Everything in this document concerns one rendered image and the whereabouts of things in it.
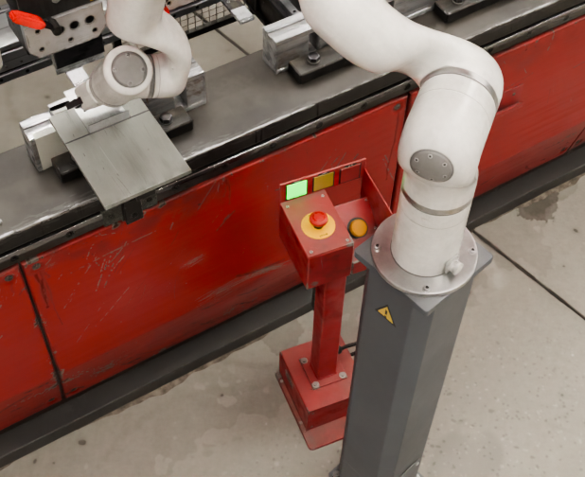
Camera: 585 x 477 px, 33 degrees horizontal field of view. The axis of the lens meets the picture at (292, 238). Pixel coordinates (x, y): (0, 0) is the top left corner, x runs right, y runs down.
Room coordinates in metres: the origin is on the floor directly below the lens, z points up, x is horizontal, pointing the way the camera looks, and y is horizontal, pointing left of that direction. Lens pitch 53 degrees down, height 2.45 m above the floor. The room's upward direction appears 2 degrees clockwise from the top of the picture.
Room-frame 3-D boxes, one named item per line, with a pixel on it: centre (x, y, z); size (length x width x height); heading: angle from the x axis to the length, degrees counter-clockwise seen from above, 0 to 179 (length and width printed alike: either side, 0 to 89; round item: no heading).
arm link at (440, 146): (1.03, -0.23, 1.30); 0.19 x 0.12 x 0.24; 160
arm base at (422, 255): (1.06, -0.24, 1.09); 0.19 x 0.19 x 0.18
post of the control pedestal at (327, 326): (1.31, -0.09, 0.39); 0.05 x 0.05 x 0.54; 24
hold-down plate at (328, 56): (1.70, -0.12, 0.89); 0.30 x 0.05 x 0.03; 123
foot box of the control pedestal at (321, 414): (1.28, -0.10, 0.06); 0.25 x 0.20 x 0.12; 24
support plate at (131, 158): (1.30, 0.34, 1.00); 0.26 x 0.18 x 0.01; 33
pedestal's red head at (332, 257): (1.31, -0.09, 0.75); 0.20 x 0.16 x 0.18; 114
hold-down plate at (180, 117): (1.40, 0.36, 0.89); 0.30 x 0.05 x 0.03; 123
